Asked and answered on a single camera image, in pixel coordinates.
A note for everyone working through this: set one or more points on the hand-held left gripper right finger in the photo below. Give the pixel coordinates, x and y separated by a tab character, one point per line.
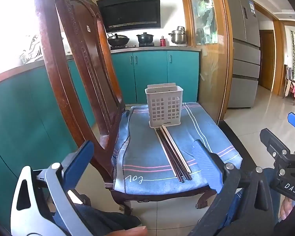
204	162

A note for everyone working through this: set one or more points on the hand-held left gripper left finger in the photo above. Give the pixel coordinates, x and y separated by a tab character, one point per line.
80	162

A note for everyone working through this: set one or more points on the cream chopstick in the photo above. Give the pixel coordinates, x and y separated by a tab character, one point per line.
178	150

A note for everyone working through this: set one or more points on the dark brown chopstick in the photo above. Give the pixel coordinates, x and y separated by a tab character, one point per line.
174	155

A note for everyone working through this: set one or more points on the reddish brown chopstick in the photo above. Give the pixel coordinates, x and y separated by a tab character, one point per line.
172	154

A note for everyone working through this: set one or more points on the white plastic utensil holder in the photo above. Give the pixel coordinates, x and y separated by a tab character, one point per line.
163	103

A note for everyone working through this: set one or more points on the person's right hand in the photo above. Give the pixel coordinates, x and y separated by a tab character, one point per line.
287	210

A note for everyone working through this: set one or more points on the person's left hand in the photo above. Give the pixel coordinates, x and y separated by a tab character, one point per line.
130	231

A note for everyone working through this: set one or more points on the rack with hanging clothes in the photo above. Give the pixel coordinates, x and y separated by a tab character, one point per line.
293	86

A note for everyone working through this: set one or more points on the person's left leg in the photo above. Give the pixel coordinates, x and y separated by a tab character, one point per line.
100	217

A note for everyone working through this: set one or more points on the blue striped cloth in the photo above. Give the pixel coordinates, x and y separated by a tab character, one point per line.
145	152

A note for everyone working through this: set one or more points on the hanging green garland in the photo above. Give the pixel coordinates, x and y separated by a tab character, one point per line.
294	54

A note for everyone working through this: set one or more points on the brown wooden door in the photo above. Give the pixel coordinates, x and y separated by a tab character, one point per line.
267	59

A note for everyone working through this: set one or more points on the silver refrigerator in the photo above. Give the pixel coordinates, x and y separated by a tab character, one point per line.
243	54

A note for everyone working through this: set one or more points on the wooden framed glass door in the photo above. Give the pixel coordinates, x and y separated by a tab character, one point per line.
211	61

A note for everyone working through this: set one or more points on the carved wooden chair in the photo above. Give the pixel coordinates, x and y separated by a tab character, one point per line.
64	61

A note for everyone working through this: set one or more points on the white dish rack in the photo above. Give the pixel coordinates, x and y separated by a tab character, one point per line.
30	54

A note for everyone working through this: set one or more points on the red bottle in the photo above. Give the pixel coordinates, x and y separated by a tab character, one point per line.
163	41

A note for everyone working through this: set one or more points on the black gas stove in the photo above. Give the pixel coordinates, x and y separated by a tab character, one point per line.
132	45

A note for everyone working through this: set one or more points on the black wok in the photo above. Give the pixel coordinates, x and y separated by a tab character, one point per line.
118	39

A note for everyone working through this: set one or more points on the stainless steel pot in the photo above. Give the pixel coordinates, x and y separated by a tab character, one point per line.
178	35

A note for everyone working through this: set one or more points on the black lidded pot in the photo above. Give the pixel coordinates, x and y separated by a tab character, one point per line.
145	38

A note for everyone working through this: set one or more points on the black range hood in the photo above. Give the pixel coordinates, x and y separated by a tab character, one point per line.
130	9

